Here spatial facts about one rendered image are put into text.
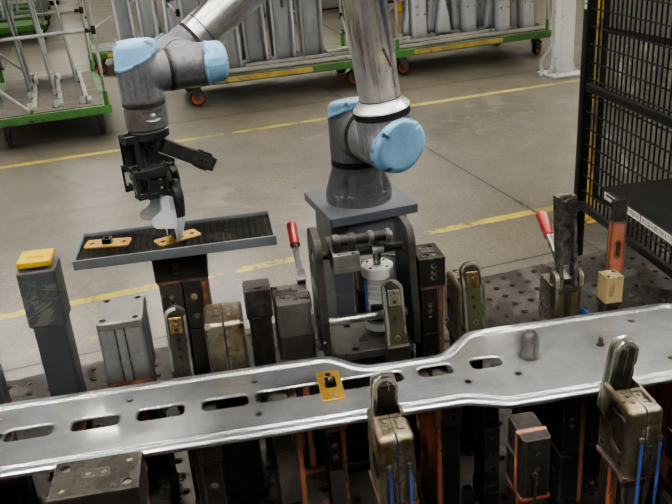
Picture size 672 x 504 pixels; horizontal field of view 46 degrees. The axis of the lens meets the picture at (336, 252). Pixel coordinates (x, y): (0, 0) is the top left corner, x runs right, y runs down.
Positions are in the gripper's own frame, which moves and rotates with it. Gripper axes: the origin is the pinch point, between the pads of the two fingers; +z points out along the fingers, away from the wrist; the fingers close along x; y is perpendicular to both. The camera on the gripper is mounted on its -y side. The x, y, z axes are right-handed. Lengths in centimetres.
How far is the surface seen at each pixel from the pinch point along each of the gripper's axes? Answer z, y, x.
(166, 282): 8.9, 4.3, 1.7
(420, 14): 63, -524, -557
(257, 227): 1.7, -13.9, 6.0
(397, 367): 17.7, -18.5, 42.2
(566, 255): 7, -55, 46
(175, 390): 17.6, 13.7, 23.8
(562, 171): 118, -346, -201
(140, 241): 1.6, 6.0, -3.7
